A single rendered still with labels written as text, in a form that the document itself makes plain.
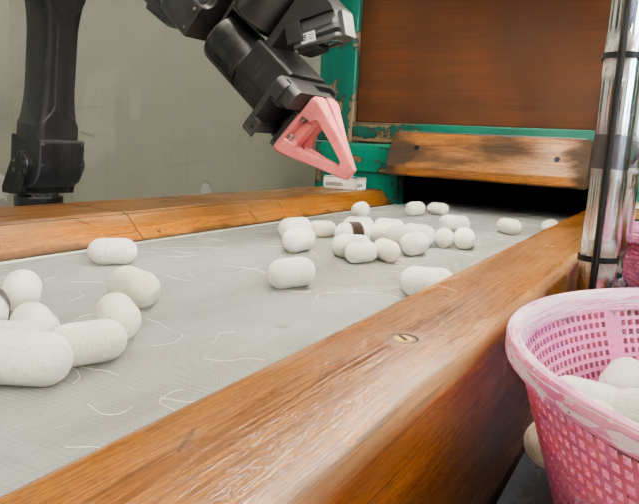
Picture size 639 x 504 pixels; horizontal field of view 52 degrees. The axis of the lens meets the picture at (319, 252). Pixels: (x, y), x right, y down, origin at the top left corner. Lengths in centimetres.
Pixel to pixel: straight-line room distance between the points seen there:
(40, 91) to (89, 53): 175
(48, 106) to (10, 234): 40
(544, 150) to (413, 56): 28
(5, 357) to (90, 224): 33
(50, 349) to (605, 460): 19
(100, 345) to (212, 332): 7
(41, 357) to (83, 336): 3
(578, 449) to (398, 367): 6
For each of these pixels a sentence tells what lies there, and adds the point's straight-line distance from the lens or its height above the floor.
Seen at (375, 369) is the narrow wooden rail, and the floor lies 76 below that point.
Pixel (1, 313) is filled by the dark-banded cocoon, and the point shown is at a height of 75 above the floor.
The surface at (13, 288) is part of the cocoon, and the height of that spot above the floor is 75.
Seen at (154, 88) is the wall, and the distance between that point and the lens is 243.
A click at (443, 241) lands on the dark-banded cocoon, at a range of 64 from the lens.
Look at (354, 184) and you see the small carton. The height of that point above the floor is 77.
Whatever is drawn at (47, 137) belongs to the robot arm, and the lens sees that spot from 91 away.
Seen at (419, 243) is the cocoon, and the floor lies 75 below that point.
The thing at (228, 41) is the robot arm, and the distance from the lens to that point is 69.
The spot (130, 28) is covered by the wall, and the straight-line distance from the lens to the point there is 252.
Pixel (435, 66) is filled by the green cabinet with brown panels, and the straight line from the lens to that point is 110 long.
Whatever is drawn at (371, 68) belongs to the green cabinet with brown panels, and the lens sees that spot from 114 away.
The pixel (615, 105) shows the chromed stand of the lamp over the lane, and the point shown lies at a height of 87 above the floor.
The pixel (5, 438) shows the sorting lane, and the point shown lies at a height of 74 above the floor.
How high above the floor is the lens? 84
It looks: 10 degrees down
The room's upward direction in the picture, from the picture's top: 3 degrees clockwise
